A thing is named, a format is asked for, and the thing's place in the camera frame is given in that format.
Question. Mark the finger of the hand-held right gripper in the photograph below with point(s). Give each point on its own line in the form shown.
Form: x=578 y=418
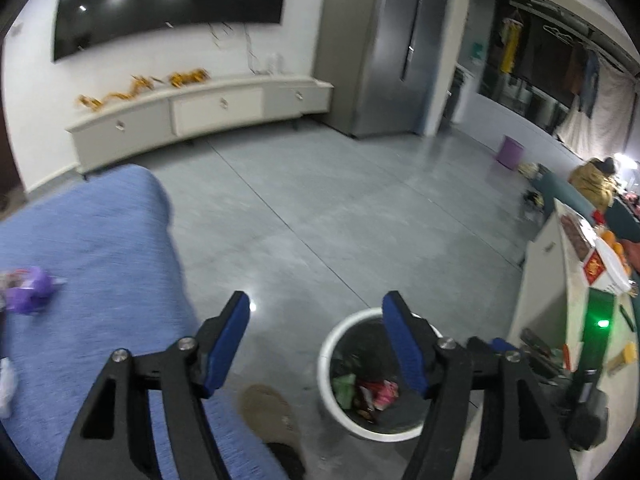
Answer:
x=500 y=344

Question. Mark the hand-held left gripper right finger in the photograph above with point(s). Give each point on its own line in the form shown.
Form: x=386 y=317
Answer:
x=405 y=345

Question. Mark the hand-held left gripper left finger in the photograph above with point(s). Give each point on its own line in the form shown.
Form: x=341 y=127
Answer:
x=227 y=345

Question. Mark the white round trash bin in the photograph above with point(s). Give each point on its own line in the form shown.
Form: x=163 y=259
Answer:
x=330 y=340

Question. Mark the purple snack wrapper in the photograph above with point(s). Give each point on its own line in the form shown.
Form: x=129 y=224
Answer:
x=27 y=291

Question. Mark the black remote control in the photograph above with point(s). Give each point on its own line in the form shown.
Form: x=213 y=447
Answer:
x=626 y=317

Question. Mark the small yellow packet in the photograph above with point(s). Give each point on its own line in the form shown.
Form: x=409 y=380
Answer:
x=622 y=357

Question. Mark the red snack packet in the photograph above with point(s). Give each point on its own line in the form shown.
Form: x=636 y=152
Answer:
x=380 y=392

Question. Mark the brown black slipper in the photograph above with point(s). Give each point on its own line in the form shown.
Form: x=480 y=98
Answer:
x=265 y=410

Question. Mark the white coffee table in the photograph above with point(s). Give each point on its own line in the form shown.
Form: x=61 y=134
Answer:
x=540 y=280

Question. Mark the green snack packet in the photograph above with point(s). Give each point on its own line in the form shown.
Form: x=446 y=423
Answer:
x=344 y=391

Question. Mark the brown snack tray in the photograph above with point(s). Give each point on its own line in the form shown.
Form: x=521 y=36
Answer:
x=577 y=237

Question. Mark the small red box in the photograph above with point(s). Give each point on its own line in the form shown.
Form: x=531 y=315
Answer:
x=598 y=217

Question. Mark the teal sofa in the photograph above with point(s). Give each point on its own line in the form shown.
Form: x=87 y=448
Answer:
x=565 y=192

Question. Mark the black object on floor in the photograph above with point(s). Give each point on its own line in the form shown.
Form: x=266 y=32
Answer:
x=532 y=199

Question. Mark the blue rug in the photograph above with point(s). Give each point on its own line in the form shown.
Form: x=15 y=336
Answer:
x=100 y=260

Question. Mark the bright lamp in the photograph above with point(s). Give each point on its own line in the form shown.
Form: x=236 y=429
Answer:
x=627 y=161

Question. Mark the purple plastic bucket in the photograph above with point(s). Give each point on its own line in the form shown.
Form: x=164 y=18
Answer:
x=510 y=152

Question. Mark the white hanging sheet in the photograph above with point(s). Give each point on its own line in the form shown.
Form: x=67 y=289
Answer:
x=600 y=120

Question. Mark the crumpled silver white wrapper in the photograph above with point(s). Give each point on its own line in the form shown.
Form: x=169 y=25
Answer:
x=5 y=385

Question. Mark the white television cabinet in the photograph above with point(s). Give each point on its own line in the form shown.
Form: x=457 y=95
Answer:
x=215 y=110

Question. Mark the blue hanging jeans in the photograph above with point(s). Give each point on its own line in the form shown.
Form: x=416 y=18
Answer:
x=591 y=85

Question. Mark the short golden dragon figurine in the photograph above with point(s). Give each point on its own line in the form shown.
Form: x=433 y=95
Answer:
x=187 y=77

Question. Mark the long golden dragon figurine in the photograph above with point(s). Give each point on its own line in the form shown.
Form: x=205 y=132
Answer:
x=120 y=95

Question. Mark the grey refrigerator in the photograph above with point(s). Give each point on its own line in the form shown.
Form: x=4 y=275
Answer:
x=380 y=60

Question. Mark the yellow hanging garment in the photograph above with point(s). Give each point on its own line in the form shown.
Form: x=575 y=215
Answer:
x=511 y=45

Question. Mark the large black wall television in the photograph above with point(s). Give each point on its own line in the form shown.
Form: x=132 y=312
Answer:
x=170 y=5

